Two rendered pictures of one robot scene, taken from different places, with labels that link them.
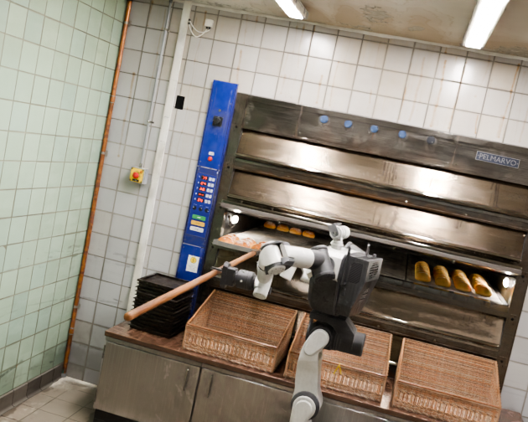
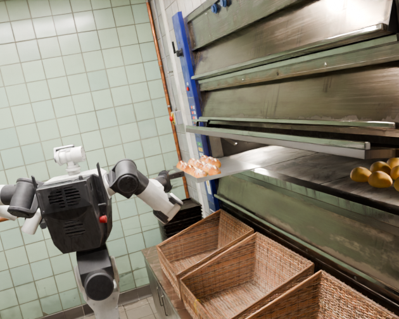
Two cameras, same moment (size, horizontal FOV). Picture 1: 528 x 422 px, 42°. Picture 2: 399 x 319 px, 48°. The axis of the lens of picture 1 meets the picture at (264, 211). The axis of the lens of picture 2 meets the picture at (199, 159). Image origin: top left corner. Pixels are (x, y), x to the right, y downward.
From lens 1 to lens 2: 370 cm
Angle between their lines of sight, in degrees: 62
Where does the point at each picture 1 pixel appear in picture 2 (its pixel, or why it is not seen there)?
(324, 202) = (239, 102)
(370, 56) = not seen: outside the picture
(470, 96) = not seen: outside the picture
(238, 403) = not seen: outside the picture
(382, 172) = (254, 45)
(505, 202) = (354, 17)
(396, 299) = (311, 212)
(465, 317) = (377, 242)
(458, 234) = (326, 100)
